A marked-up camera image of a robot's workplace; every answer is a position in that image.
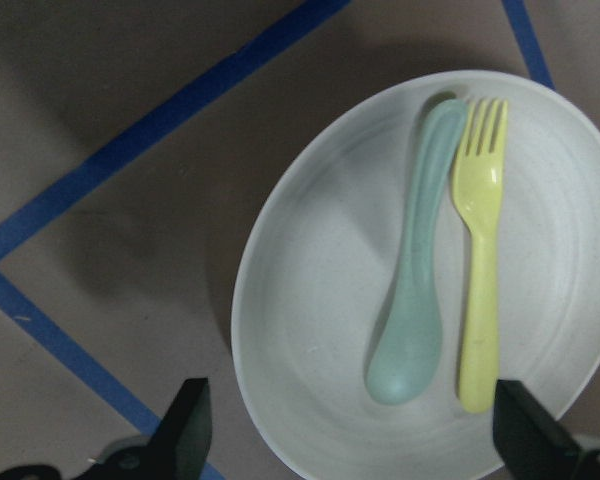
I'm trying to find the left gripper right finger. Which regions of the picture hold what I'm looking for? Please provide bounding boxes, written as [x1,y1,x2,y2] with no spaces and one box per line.
[492,380,600,479]

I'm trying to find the teal plastic spoon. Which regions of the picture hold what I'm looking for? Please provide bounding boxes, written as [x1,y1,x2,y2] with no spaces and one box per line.
[365,99,468,406]

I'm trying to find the yellow plastic fork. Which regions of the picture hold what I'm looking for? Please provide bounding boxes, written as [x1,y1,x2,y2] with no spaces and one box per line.
[451,99,508,414]

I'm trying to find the white round plate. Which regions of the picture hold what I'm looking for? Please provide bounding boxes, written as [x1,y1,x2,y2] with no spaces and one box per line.
[230,69,600,480]

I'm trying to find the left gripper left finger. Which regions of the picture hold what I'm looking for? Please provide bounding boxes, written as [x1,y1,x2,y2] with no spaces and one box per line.
[0,377,214,480]

